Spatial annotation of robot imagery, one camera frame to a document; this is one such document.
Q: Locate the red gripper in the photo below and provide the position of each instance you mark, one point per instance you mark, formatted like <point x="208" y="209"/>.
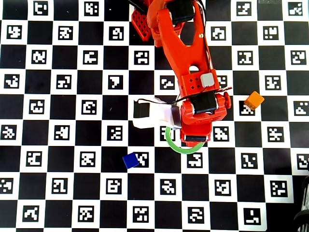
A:
<point x="195" y="138"/>

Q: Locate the orange cube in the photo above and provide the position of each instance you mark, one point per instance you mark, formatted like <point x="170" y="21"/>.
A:
<point x="254" y="99"/>

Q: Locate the blue cube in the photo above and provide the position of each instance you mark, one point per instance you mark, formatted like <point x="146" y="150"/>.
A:
<point x="130" y="160"/>

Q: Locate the red perforated robot base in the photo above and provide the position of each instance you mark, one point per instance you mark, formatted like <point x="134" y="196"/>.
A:
<point x="141" y="24"/>

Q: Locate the red robot arm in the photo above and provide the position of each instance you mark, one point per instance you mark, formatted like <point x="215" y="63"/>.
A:
<point x="181" y="53"/>

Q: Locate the black white marker checkerboard mat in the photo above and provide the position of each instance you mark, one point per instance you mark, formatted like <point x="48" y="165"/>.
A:
<point x="72" y="169"/>

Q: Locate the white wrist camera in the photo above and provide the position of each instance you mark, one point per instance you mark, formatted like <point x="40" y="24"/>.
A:
<point x="159" y="116"/>

